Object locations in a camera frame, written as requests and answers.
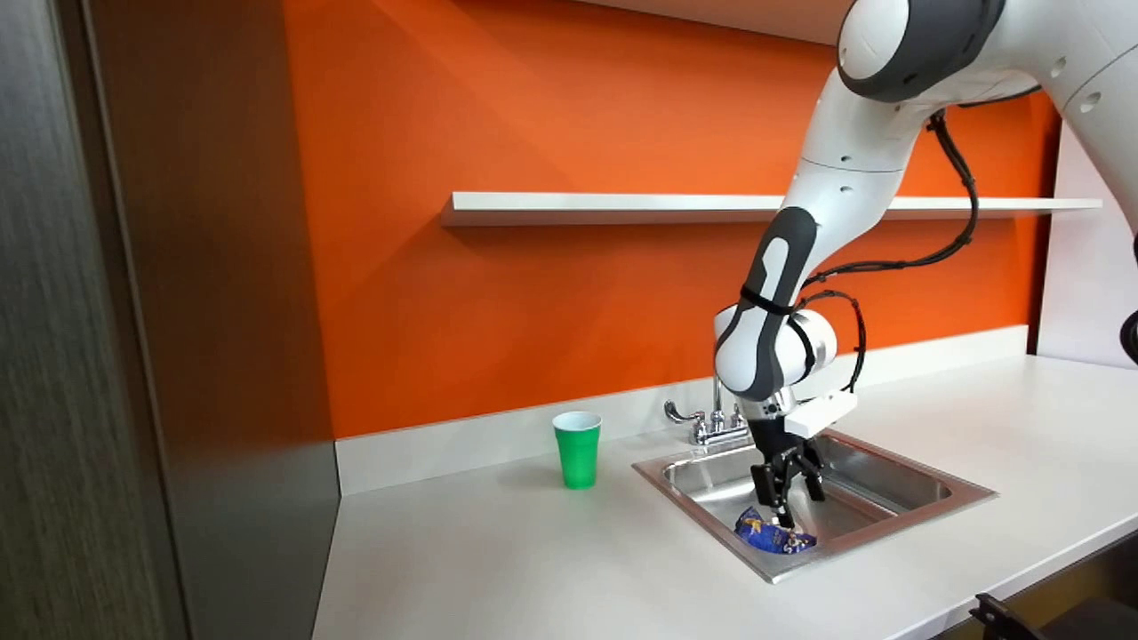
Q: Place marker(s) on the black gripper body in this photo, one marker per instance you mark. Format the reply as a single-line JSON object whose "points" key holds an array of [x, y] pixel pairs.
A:
{"points": [[776, 438]]}

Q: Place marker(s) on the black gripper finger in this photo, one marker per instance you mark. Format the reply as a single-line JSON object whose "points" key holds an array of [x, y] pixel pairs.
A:
{"points": [[813, 464], [776, 499]]}

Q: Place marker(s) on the blue Doritos chip bag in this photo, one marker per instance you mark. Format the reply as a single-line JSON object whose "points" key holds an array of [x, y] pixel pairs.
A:
{"points": [[771, 542]]}

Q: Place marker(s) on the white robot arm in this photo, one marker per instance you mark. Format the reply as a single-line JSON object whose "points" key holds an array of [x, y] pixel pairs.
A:
{"points": [[856, 153]]}

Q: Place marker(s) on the chrome sink faucet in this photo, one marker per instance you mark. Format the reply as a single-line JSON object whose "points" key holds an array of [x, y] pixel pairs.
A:
{"points": [[714, 427]]}

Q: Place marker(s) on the stainless steel sink basin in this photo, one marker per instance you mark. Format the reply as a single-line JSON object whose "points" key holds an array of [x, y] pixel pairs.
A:
{"points": [[891, 486]]}

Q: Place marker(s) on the green plastic cup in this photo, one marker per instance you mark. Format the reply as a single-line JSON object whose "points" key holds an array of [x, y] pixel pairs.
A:
{"points": [[577, 458]]}

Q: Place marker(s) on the white board panel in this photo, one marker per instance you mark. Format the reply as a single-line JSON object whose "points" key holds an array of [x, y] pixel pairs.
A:
{"points": [[1089, 261]]}

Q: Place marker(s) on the dark grey tall cabinet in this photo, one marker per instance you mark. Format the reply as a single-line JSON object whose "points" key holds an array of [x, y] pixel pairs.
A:
{"points": [[180, 358]]}

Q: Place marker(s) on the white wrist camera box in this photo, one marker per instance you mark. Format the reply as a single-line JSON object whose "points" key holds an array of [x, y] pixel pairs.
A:
{"points": [[821, 414]]}

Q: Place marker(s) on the white wall shelf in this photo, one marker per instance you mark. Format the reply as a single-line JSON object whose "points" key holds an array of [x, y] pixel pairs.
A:
{"points": [[592, 209]]}

